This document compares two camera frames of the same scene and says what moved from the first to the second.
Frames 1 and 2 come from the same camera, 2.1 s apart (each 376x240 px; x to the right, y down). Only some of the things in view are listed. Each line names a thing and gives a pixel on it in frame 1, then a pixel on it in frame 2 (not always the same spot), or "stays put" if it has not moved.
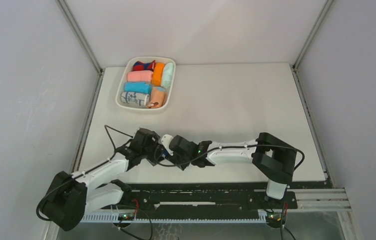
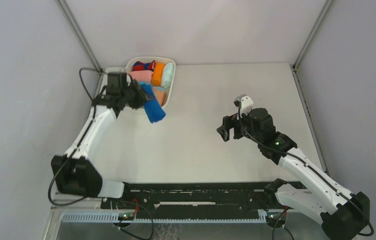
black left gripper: [157, 157] -> [142, 96]
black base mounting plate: [209, 196] stays put
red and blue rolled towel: [139, 66] stays put
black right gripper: [174, 158] -> [232, 121]
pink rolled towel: [140, 76] stays put
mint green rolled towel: [168, 75] stays put
